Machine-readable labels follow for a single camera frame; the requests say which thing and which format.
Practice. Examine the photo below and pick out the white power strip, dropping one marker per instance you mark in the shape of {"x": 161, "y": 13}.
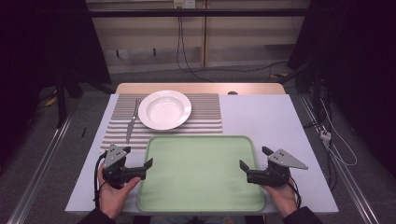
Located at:
{"x": 325, "y": 135}

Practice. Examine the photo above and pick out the small black stick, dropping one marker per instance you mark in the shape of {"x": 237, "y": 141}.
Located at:
{"x": 83, "y": 132}

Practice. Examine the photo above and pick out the white round plate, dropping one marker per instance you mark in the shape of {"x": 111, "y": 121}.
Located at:
{"x": 165, "y": 110}

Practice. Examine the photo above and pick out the metal floor rail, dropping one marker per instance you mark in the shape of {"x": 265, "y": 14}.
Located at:
{"x": 345, "y": 174}
{"x": 40, "y": 168}

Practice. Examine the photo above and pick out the black metal stand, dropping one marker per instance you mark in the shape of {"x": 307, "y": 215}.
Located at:
{"x": 61, "y": 102}

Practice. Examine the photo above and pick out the grey striped placemat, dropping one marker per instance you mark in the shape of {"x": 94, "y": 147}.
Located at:
{"x": 205, "y": 112}

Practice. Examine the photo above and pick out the black horizontal bar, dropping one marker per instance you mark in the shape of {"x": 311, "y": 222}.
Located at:
{"x": 199, "y": 12}

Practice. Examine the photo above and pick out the light green plastic tray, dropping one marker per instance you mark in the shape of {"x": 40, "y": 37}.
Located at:
{"x": 199, "y": 174}

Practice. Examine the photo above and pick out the small dark round object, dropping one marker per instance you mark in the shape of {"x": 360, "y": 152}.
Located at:
{"x": 232, "y": 92}

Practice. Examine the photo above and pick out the white wall socket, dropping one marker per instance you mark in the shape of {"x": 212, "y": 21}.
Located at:
{"x": 184, "y": 3}

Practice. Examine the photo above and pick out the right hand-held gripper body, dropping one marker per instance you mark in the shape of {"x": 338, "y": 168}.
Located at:
{"x": 271, "y": 175}

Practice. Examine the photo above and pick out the person's right hand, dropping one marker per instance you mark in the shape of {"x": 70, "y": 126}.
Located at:
{"x": 285, "y": 199}

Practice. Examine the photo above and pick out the person's left hand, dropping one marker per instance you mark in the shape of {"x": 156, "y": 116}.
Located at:
{"x": 112, "y": 197}

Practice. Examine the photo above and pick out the white table cover sheet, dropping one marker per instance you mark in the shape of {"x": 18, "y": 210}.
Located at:
{"x": 267, "y": 124}

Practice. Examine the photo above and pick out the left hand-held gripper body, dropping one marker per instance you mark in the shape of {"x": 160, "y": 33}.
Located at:
{"x": 113, "y": 172}

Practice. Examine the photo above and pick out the silver table knife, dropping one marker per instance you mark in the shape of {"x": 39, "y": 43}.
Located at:
{"x": 131, "y": 124}

